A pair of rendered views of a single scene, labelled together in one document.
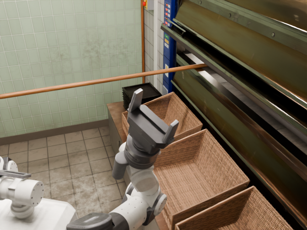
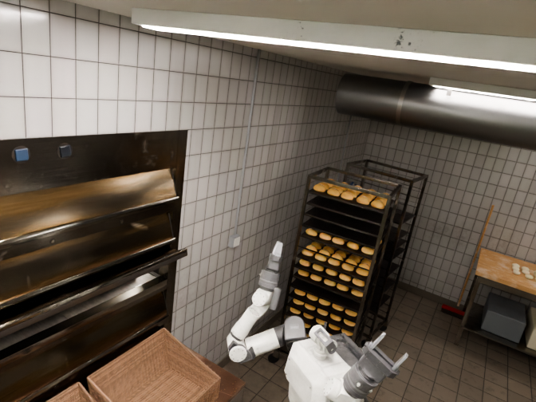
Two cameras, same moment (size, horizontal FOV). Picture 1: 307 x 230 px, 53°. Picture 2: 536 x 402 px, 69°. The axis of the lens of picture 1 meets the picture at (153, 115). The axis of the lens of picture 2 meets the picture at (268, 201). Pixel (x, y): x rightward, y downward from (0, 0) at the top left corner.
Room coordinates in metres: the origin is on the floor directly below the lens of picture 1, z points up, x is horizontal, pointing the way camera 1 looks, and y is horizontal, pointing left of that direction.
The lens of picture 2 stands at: (1.71, 1.14, 2.45)
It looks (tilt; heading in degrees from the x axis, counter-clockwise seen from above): 18 degrees down; 228
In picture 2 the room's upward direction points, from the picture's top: 9 degrees clockwise
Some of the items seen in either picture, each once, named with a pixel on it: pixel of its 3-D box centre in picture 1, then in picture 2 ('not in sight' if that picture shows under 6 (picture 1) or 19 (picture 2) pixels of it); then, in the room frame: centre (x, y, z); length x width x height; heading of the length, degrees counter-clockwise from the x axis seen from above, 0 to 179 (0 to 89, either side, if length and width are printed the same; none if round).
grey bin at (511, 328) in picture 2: not in sight; (502, 316); (-2.85, 0.17, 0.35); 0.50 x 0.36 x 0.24; 19
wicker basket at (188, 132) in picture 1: (159, 126); not in sight; (2.02, -0.05, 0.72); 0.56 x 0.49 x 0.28; 20
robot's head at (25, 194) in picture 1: (20, 194); (321, 341); (0.58, 0.35, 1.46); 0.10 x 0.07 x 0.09; 78
